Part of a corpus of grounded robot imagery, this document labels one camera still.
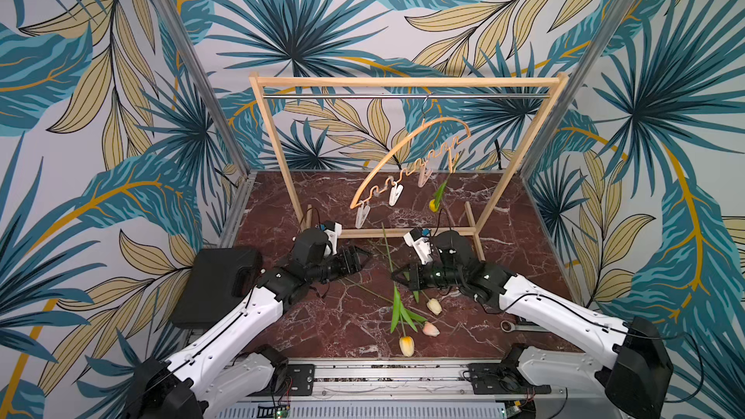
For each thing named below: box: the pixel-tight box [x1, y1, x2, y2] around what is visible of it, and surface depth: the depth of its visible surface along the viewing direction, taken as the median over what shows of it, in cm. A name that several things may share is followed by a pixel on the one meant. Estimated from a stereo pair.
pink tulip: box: [421, 321, 441, 337], surface depth 82 cm
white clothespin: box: [388, 181, 404, 207], surface depth 73 cm
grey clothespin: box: [355, 199, 372, 230], surface depth 68 cm
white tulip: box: [343, 276, 443, 317], surface depth 86 cm
